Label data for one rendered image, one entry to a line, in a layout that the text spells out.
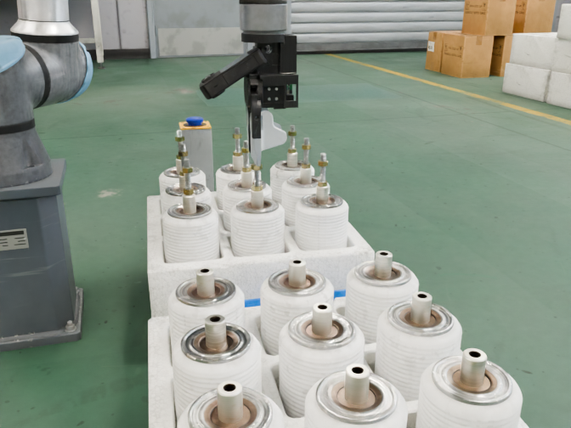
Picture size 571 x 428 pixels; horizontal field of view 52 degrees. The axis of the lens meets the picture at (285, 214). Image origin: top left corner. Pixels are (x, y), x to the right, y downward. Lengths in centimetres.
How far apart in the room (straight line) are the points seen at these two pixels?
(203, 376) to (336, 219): 49
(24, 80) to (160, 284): 41
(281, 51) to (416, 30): 574
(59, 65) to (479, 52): 387
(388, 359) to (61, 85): 77
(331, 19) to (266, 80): 534
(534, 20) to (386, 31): 200
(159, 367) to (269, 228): 36
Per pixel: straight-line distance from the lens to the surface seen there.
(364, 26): 642
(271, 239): 102
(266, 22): 94
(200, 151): 138
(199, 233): 99
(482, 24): 475
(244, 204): 104
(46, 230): 110
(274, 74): 97
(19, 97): 108
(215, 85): 95
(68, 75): 118
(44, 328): 118
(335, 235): 104
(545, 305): 134
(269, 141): 98
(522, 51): 399
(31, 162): 110
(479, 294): 134
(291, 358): 65
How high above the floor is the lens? 61
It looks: 21 degrees down
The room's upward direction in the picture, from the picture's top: straight up
